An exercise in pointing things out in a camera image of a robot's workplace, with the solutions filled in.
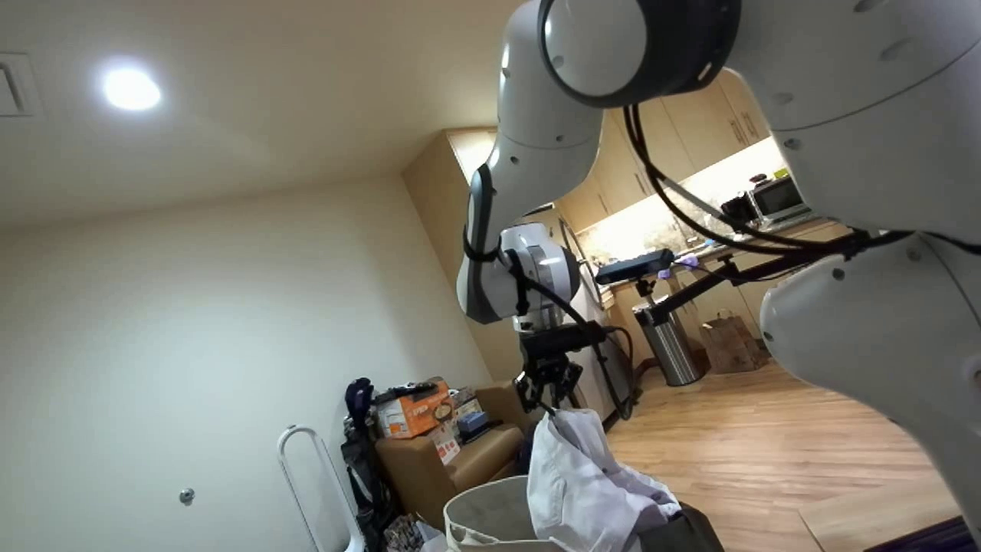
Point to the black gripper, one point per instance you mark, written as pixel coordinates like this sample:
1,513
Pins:
552,364

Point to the white garment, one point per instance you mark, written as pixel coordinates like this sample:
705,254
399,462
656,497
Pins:
578,479

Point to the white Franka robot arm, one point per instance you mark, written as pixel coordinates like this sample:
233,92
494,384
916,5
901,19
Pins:
869,103

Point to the brown paper bag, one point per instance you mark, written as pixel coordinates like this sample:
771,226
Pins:
729,344

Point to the black bag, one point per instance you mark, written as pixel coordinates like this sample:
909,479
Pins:
361,462

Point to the stainless steel refrigerator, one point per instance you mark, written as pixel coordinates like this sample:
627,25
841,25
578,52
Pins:
615,369

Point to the blue white small box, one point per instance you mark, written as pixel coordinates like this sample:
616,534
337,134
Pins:
472,419

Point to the large brown cardboard box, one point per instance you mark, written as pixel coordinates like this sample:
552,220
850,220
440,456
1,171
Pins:
478,465

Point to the stainless steel trash can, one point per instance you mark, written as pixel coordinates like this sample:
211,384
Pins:
670,347

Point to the orange product box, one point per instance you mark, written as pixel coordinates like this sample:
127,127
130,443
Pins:
413,410

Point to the grey round bin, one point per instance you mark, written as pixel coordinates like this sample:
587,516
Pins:
478,516

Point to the tall light wood cabinet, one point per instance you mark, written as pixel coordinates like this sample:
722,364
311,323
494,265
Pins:
440,194

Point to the white bladeless loop fan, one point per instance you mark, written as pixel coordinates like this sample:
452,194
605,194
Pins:
300,479

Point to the black coffee maker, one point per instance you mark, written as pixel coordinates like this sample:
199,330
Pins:
737,210

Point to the silver microwave oven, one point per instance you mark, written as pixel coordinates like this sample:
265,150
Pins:
780,199

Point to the light wood upper cabinets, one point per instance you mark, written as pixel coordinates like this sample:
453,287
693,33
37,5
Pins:
705,127

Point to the dark purple flat object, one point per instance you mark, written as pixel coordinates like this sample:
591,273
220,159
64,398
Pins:
937,538

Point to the large round ceiling light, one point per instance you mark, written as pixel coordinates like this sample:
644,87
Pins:
133,87

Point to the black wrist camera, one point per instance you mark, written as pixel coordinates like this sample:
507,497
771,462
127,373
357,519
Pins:
569,334

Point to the black exterior camera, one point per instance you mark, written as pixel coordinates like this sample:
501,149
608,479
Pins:
632,266

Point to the small dark wall fixture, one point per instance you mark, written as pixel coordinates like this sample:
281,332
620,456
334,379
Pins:
187,497

